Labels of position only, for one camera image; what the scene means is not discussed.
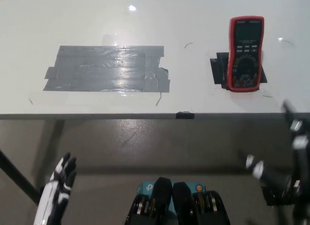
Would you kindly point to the black right hand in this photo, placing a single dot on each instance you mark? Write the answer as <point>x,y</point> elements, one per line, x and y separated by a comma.
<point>301,162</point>

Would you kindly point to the grey duct tape patch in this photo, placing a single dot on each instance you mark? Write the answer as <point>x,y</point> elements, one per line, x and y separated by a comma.
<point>101,69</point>

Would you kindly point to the black table brace bar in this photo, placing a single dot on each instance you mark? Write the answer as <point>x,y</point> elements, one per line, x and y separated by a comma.
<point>17,174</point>

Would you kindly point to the red and black multimeter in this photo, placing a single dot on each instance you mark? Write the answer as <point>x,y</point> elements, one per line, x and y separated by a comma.
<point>245,62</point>

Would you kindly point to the small black tape strip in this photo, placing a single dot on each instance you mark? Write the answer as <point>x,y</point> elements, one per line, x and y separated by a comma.
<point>185,115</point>

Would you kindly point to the white and black left hand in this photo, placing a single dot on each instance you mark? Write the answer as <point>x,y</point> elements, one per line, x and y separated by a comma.
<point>48,200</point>

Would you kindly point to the grey table leg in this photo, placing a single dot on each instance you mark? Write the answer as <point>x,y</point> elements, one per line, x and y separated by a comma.
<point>52,137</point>

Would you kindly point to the black tape patch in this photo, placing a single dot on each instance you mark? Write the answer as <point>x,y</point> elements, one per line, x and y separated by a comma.
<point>219,69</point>

